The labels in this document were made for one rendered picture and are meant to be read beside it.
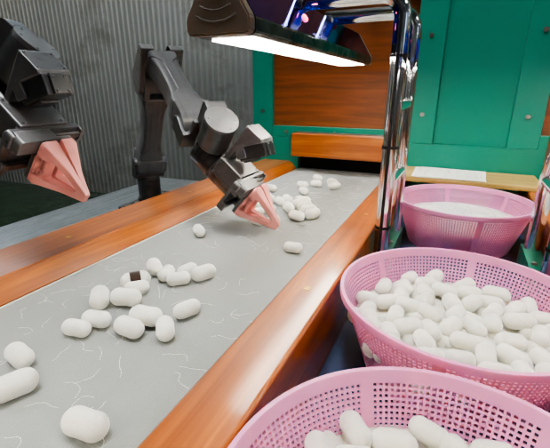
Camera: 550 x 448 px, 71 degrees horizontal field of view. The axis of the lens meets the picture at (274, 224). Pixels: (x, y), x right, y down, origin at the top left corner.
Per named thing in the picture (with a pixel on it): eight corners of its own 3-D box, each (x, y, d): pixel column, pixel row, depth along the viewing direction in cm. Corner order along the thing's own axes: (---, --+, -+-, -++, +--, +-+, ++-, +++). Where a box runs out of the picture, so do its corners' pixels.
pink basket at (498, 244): (448, 276, 68) (457, 224, 65) (369, 227, 92) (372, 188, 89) (561, 257, 76) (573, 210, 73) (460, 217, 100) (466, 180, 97)
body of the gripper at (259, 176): (269, 177, 73) (242, 149, 73) (242, 188, 64) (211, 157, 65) (250, 200, 76) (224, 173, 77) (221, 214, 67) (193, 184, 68)
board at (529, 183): (392, 180, 100) (393, 175, 100) (400, 169, 113) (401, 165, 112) (544, 193, 87) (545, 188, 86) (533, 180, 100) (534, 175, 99)
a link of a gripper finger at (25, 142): (110, 177, 51) (64, 126, 51) (61, 188, 44) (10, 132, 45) (92, 211, 54) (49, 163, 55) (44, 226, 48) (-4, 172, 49)
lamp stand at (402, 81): (279, 265, 72) (281, -9, 58) (314, 231, 89) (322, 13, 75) (384, 285, 65) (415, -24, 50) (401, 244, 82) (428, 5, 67)
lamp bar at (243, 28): (186, 36, 44) (180, -39, 41) (339, 66, 97) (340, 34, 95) (248, 32, 40) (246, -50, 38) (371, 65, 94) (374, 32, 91)
